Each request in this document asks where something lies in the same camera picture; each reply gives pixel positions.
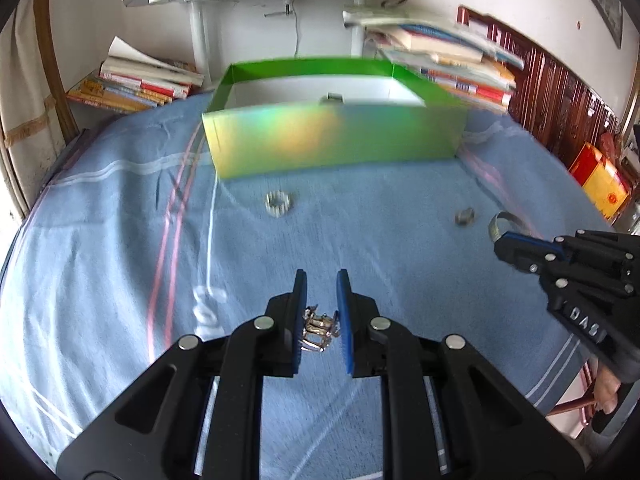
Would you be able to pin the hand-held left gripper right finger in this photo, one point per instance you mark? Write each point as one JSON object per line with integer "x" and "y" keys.
{"x": 342, "y": 310}

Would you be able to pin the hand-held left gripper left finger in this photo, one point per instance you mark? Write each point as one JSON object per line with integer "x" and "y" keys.
{"x": 300, "y": 310}

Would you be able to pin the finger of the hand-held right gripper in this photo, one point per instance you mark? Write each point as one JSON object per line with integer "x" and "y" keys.
{"x": 600, "y": 245}
{"x": 520, "y": 255}

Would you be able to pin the silver metal bangle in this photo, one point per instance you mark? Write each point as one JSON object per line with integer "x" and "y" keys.
{"x": 495, "y": 227}

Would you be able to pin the green holographic box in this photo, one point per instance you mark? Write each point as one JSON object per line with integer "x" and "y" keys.
{"x": 300, "y": 140}

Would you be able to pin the person's right hand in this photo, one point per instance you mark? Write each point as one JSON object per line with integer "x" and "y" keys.
{"x": 607, "y": 390}

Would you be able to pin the red and yellow box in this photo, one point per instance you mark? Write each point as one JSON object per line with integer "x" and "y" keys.
{"x": 600, "y": 185}

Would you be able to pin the carved wooden headboard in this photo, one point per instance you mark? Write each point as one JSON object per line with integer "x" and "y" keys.
{"x": 550, "y": 90}

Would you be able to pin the blue striped cloth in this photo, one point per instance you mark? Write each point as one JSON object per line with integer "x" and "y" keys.
{"x": 125, "y": 260}

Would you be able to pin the tall stack of books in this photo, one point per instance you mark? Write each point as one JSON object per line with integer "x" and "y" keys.
{"x": 450, "y": 65}

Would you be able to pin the small stack of books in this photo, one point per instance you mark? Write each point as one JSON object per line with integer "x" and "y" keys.
{"x": 130, "y": 85}

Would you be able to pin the white pedestal table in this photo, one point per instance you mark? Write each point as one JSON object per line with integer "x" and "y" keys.
{"x": 200, "y": 35}

